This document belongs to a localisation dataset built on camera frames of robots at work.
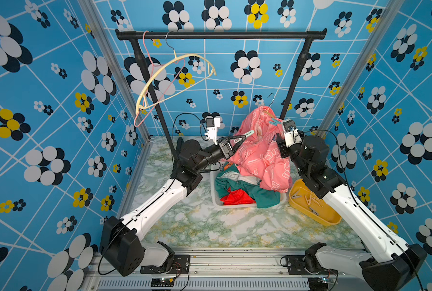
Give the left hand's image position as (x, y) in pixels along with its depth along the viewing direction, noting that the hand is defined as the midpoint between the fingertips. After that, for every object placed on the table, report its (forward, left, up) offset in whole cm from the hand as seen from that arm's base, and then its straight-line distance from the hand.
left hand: (248, 137), depth 60 cm
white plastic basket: (-5, +11, -38) cm, 40 cm away
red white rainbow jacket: (-5, +2, -34) cm, 34 cm away
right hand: (+9, -17, -4) cm, 20 cm away
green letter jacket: (+5, +5, -31) cm, 32 cm away
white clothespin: (0, -29, -41) cm, 50 cm away
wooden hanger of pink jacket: (+25, -12, -9) cm, 29 cm away
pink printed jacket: (+7, -8, -19) cm, 21 cm away
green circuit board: (-36, +34, -46) cm, 68 cm away
